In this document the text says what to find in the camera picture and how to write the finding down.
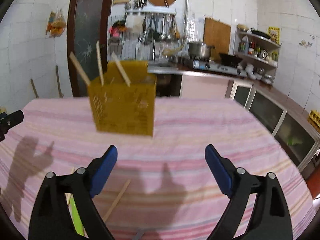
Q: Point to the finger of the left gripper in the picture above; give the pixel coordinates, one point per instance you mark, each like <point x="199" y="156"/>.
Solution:
<point x="8" y="121"/>

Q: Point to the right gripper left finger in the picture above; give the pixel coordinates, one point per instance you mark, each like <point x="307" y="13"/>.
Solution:
<point x="50" y="217"/>

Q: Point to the green frog handle utensil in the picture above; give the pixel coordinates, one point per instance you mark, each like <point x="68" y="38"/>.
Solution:
<point x="75" y="216"/>

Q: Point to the kitchen counter cabinet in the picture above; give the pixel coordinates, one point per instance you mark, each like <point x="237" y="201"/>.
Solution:
<point x="288" y="123"/>

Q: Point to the wooden chopstick lying near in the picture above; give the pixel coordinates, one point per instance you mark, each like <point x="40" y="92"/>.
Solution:
<point x="117" y="199"/>

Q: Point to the chopstick in holder left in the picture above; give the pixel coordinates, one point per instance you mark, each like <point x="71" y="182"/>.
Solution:
<point x="79" y="69"/>

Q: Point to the chopstick in holder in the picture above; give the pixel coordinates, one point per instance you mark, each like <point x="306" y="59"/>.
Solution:
<point x="121" y="69"/>
<point x="99" y="63"/>
<point x="79" y="69"/>

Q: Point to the hanging snack bag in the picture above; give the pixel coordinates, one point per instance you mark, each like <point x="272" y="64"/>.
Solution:
<point x="56" y="24"/>

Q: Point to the yellow perforated utensil holder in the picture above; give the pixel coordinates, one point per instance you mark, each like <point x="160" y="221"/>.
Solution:
<point x="119" y="108"/>

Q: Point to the chopstick in holder middle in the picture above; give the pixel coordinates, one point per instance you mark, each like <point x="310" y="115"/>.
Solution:
<point x="99" y="63"/>

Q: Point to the pink striped tablecloth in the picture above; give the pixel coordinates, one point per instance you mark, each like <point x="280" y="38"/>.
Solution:
<point x="165" y="185"/>

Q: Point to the chopstick in holder right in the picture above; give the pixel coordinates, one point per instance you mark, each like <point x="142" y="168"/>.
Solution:
<point x="121" y="69"/>

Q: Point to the dark glass door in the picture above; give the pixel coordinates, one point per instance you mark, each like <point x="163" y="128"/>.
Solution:
<point x="87" y="25"/>

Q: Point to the black wok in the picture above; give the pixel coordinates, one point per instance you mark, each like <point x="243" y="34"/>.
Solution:
<point x="229" y="60"/>

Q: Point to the gas stove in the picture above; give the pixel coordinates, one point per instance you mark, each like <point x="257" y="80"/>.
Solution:
<point x="215" y="67"/>

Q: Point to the hanging utensil rack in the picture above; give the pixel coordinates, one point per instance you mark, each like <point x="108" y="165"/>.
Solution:
<point x="152" y="23"/>

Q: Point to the steel cooking pot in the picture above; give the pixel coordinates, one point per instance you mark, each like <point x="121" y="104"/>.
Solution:
<point x="200" y="50"/>

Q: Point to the wooden cutting board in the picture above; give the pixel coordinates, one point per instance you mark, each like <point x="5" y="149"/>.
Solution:
<point x="217" y="34"/>

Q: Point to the corner wall shelf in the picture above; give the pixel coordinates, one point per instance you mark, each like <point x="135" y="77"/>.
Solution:
<point x="257" y="49"/>

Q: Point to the yellow wall poster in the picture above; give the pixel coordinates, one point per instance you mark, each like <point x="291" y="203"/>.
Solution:
<point x="274" y="33"/>

